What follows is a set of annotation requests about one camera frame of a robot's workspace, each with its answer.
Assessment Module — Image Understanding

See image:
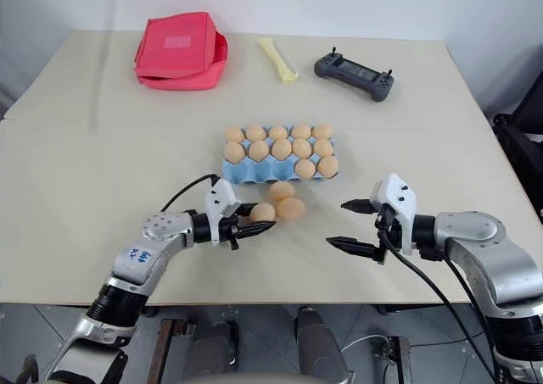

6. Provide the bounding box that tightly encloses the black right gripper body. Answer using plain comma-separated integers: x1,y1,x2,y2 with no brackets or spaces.
373,203,403,267

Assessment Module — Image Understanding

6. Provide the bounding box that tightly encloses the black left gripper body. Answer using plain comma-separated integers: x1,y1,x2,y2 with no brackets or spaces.
218,214,242,252

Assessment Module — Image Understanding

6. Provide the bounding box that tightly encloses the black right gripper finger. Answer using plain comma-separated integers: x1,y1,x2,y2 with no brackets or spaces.
326,236,381,262
340,198,378,216

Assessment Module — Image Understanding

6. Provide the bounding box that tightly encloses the blue egg carton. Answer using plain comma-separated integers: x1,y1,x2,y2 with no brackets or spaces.
221,123,340,186

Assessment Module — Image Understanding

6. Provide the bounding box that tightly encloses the dark rounded shape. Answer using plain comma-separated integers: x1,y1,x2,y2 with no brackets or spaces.
193,319,241,379
294,306,355,384

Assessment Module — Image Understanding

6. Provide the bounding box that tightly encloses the grey handheld game controller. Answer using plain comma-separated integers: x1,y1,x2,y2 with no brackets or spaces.
313,47,397,103

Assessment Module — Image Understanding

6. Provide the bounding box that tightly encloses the yellow bone toy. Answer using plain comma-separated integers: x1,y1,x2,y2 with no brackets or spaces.
257,36,299,85

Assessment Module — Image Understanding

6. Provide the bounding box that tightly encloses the black chair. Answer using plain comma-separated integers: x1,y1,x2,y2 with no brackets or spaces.
490,68,543,223

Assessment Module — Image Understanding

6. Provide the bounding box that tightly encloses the red fabric bag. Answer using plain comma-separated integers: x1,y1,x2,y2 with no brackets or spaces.
133,11,230,92

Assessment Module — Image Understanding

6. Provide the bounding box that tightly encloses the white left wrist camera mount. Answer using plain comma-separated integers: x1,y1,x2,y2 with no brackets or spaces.
204,178,239,247

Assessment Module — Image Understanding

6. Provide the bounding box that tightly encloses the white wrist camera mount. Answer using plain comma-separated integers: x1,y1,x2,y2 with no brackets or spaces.
369,172,419,257
204,178,239,247

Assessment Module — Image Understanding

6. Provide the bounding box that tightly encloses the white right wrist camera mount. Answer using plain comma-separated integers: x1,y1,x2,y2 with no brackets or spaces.
369,172,419,257

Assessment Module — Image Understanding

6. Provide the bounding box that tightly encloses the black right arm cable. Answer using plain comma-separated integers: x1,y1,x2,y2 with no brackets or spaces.
443,256,497,359
379,218,500,383

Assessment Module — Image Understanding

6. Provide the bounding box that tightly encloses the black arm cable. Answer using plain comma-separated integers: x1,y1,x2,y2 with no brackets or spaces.
379,218,500,383
443,256,497,359
159,173,221,213

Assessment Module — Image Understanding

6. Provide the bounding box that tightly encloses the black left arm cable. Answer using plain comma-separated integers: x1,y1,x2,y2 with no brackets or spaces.
159,173,221,213

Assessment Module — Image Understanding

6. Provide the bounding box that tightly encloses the white floor cable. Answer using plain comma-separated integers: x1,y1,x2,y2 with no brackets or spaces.
340,334,389,353

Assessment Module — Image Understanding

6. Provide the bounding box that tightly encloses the rusty metal frame bar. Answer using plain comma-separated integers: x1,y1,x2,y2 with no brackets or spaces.
146,318,197,384
372,336,413,384

